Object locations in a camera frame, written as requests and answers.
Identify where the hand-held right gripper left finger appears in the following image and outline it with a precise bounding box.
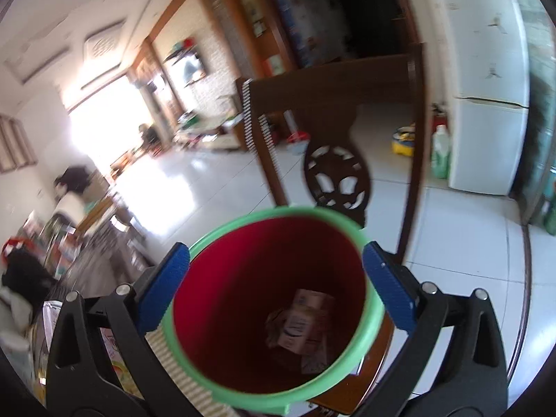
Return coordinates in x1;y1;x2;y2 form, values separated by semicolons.
46;243;209;417

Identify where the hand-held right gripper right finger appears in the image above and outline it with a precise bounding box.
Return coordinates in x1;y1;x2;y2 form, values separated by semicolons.
362;241;509;417

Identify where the red bin with green rim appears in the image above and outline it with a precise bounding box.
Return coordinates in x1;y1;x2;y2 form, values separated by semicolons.
163;206;385;415

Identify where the pink paper carton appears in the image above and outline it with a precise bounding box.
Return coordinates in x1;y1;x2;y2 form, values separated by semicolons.
292;289;337;314

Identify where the striped tablecloth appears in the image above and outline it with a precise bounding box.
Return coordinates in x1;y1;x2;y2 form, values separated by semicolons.
143;326;237;417

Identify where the colourful printed packet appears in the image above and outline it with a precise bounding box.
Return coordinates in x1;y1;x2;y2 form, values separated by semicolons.
99;326;145;401

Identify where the crumpled white carton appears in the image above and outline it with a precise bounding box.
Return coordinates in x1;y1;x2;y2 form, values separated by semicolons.
266;304;332;354

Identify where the yellow basin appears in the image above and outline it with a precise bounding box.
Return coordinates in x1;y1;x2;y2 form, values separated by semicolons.
391;127;418;157

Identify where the green detergent bottle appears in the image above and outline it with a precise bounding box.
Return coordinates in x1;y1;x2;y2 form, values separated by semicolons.
431;124;453;180

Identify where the low television cabinet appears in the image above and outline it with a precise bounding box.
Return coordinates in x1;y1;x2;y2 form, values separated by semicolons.
174;112;245;153

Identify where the white refrigerator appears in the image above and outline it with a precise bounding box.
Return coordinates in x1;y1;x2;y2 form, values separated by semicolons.
447;0;533;196

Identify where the dark wooden chair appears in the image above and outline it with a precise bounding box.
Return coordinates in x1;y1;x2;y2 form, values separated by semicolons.
237;43;428;270

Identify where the red dustpan with white handle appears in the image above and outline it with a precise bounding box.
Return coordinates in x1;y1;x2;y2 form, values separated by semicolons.
283;111;310;156

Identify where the wall television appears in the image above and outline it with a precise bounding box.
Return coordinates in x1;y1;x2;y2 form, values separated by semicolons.
165;50;206;90

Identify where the wall poster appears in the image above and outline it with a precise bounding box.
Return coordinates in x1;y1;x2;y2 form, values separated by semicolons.
261;0;316;68

